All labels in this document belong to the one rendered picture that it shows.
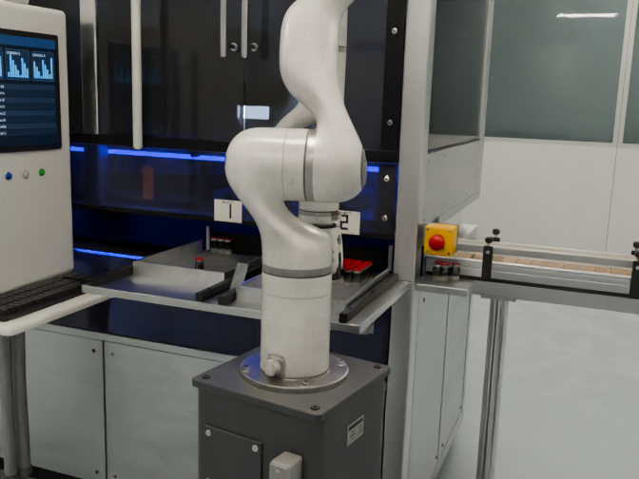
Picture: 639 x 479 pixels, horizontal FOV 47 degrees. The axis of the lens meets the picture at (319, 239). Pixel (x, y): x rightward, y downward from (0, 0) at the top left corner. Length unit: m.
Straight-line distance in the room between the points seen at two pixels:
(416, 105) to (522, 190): 4.66
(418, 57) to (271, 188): 0.75
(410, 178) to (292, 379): 0.76
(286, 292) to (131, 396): 1.24
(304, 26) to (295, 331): 0.50
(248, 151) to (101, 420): 1.46
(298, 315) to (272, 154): 0.27
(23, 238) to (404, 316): 1.04
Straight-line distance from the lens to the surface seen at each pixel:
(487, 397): 2.08
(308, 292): 1.20
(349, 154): 1.16
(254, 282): 1.72
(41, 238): 2.16
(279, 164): 1.16
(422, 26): 1.83
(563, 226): 6.45
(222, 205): 2.03
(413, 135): 1.82
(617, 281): 1.92
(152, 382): 2.30
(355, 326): 1.51
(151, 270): 1.87
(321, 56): 1.23
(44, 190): 2.16
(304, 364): 1.24
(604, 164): 6.39
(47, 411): 2.60
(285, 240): 1.18
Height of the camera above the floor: 1.33
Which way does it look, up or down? 11 degrees down
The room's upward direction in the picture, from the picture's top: 2 degrees clockwise
